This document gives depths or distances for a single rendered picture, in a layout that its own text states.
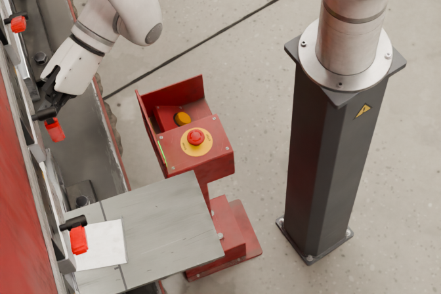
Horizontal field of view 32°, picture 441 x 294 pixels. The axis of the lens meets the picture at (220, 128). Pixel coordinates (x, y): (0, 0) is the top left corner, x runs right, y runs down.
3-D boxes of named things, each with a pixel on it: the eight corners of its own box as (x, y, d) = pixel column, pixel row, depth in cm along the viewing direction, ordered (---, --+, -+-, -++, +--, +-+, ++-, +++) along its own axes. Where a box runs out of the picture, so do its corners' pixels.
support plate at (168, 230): (225, 256, 140) (225, 255, 139) (84, 306, 137) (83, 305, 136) (193, 171, 148) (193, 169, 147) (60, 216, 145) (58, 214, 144)
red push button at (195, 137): (208, 147, 174) (207, 140, 171) (191, 153, 174) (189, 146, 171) (201, 132, 176) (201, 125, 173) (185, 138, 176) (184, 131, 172)
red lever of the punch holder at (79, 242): (88, 241, 107) (84, 211, 116) (60, 251, 107) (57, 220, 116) (92, 252, 108) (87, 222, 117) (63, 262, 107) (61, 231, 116)
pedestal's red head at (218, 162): (235, 173, 184) (233, 138, 168) (172, 197, 181) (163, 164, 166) (205, 105, 193) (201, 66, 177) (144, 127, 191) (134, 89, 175)
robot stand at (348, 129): (319, 192, 252) (352, 2, 164) (354, 235, 244) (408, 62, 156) (274, 222, 248) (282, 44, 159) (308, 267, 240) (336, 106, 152)
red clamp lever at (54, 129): (69, 140, 134) (56, 112, 125) (45, 147, 133) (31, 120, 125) (66, 131, 135) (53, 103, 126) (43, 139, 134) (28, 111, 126)
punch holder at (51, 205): (79, 274, 120) (54, 237, 106) (25, 293, 119) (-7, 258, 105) (56, 190, 127) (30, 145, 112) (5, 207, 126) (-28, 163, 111)
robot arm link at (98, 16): (126, 48, 151) (93, 24, 154) (161, -11, 149) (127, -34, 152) (102, 39, 143) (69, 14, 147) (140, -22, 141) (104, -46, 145)
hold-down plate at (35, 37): (62, 81, 172) (58, 74, 170) (38, 88, 172) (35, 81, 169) (31, -19, 186) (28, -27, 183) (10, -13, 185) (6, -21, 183)
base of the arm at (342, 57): (352, 0, 164) (363, -60, 148) (411, 62, 156) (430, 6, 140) (279, 43, 160) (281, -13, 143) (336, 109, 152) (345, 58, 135)
